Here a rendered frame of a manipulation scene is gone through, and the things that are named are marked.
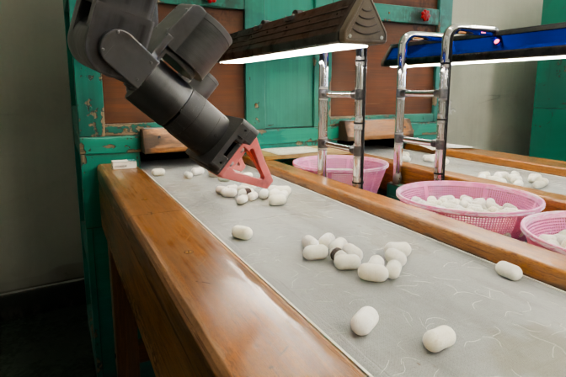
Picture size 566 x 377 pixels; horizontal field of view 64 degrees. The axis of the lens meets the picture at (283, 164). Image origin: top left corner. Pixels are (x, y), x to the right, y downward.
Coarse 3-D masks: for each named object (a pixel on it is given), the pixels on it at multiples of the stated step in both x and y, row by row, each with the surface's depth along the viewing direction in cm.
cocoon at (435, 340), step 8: (440, 328) 41; (448, 328) 41; (424, 336) 41; (432, 336) 40; (440, 336) 40; (448, 336) 41; (424, 344) 41; (432, 344) 40; (440, 344) 40; (448, 344) 41
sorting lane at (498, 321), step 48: (192, 192) 103; (240, 240) 71; (288, 240) 71; (384, 240) 71; (432, 240) 71; (288, 288) 54; (336, 288) 54; (384, 288) 54; (432, 288) 54; (480, 288) 54; (528, 288) 54; (336, 336) 43; (384, 336) 43; (480, 336) 43; (528, 336) 43
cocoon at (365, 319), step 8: (360, 312) 44; (368, 312) 44; (376, 312) 44; (352, 320) 43; (360, 320) 43; (368, 320) 43; (376, 320) 44; (352, 328) 43; (360, 328) 42; (368, 328) 43
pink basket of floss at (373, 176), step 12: (312, 156) 138; (336, 156) 140; (348, 156) 139; (300, 168) 121; (312, 168) 117; (372, 168) 116; (384, 168) 119; (348, 180) 115; (372, 180) 118; (372, 192) 121
